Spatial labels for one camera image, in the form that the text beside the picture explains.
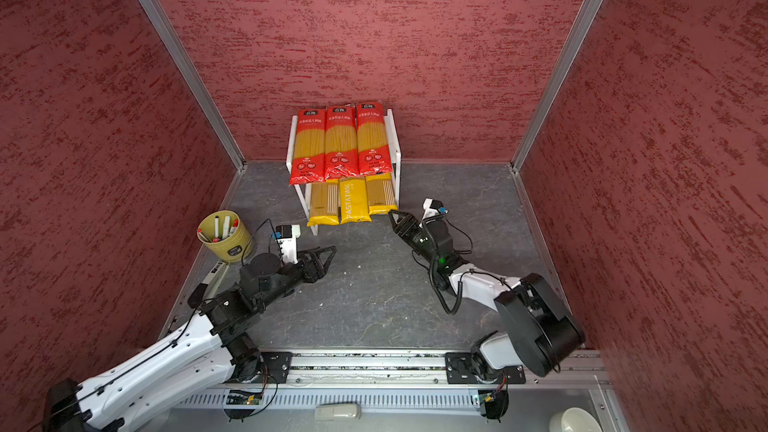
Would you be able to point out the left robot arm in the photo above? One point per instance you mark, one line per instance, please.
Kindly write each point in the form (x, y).
(213, 347)

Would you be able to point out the yellow pen holder cup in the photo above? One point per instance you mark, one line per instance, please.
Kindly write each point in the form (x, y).
(225, 234)

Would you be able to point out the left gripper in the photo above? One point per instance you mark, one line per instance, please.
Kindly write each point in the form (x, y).
(312, 275)

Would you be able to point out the white bowl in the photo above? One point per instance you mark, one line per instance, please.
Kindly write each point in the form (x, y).
(574, 420)

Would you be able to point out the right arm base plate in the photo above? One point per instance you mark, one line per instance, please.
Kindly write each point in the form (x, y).
(468, 369)

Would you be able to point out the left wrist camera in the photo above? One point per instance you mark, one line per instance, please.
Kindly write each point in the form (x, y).
(286, 237)

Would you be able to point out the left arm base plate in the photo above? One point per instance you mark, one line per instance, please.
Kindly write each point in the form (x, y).
(266, 366)

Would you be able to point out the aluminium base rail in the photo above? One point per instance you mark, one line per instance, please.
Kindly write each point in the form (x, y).
(394, 380)

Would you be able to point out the yellow pasta bag underneath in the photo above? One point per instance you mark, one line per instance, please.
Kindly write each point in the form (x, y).
(380, 194)

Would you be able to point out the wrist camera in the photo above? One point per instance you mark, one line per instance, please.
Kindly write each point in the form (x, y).
(286, 237)
(433, 208)

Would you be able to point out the white two-tier shelf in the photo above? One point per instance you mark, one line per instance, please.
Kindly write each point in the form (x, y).
(304, 191)

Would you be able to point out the yellow pasta bag front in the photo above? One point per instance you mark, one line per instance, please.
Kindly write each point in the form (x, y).
(324, 204)

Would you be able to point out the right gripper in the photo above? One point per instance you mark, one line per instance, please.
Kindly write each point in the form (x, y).
(404, 223)

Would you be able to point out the white remote device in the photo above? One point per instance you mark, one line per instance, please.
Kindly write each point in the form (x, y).
(335, 412)

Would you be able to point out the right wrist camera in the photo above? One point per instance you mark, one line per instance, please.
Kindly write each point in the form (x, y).
(433, 208)

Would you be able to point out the grey stapler tool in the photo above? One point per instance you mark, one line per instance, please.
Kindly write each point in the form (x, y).
(209, 285)

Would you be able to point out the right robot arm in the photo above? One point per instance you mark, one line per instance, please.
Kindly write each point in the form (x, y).
(539, 329)

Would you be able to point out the yellow pasta bag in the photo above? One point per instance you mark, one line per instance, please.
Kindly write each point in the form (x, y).
(324, 204)
(353, 201)

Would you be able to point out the red spaghetti bag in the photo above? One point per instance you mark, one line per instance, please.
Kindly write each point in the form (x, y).
(309, 148)
(372, 142)
(341, 152)

